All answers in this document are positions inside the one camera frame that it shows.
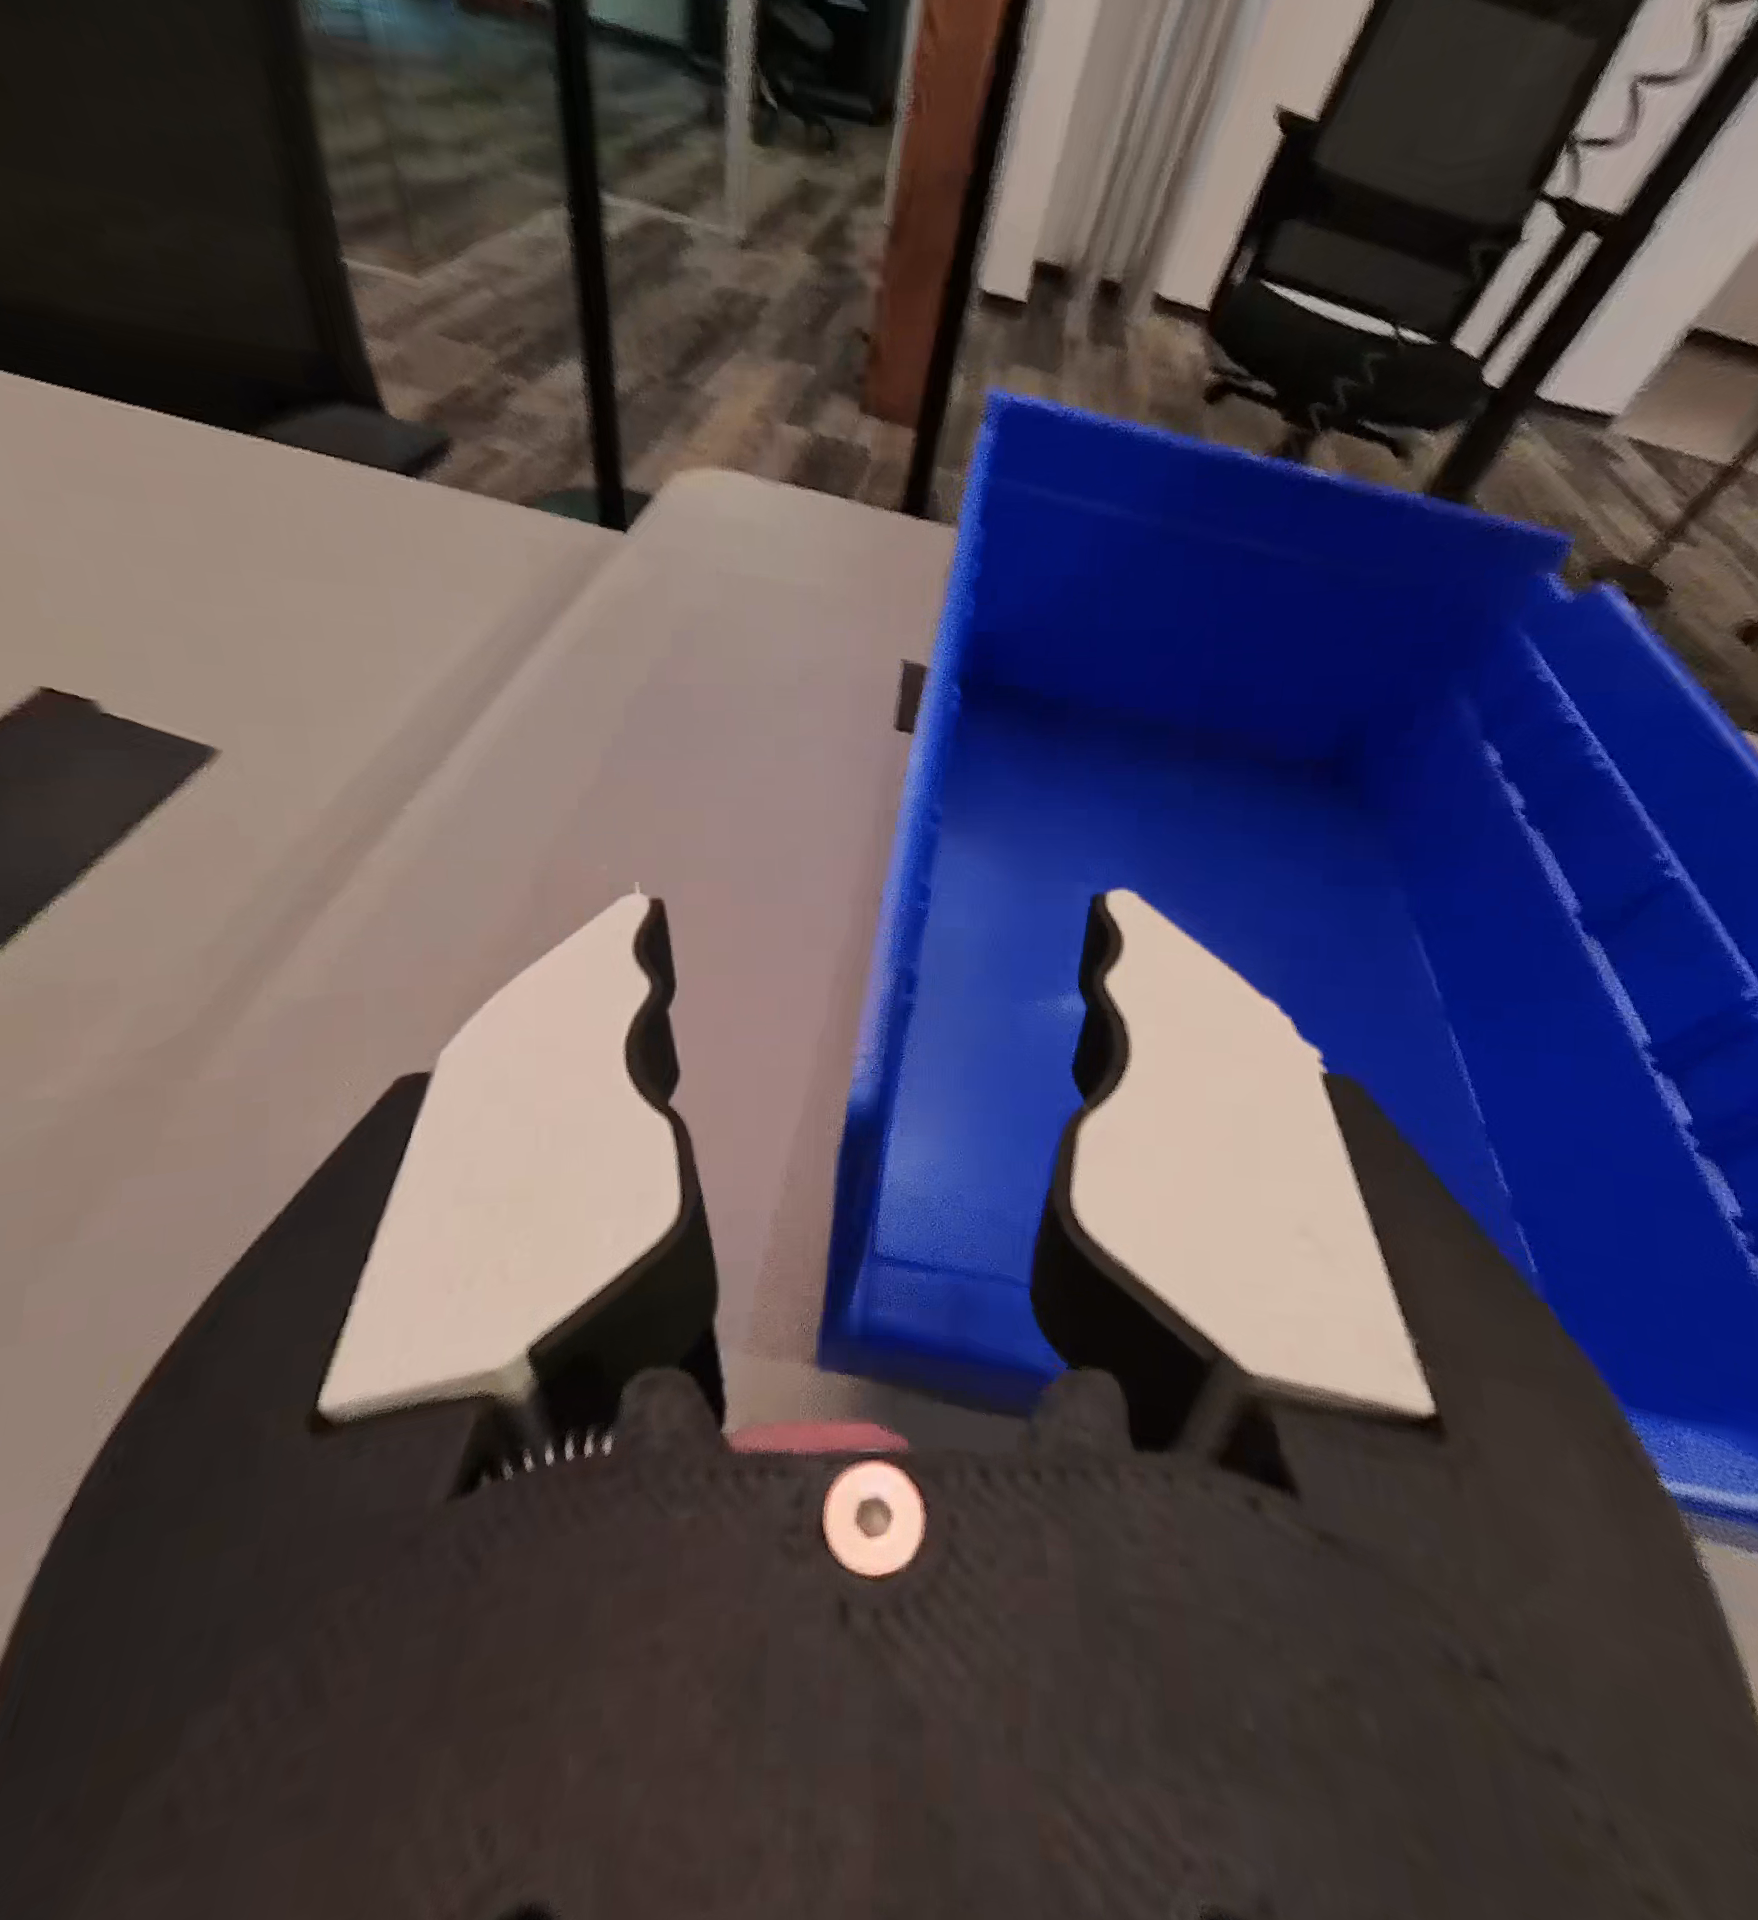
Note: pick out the blue plastic bin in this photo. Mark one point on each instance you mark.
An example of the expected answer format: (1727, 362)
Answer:
(1210, 842)

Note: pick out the black slanted stand leg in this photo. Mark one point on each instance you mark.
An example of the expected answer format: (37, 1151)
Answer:
(1599, 240)

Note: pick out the black railing pole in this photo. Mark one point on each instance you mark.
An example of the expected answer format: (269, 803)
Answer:
(965, 256)
(589, 270)

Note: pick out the black office chair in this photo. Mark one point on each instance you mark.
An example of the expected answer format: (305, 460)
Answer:
(1419, 209)

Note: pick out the brown wooden post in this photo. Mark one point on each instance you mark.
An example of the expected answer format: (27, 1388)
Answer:
(933, 196)

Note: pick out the black tape rectangle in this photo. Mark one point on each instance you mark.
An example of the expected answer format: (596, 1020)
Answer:
(910, 695)

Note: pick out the black mesh chair back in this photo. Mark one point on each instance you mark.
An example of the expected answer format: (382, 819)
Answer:
(129, 209)

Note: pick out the black flat pad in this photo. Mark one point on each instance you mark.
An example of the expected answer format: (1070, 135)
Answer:
(25, 842)

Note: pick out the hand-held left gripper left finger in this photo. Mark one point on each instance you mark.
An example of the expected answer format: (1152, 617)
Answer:
(521, 1201)

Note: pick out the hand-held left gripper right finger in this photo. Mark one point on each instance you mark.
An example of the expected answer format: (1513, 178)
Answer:
(1241, 1201)

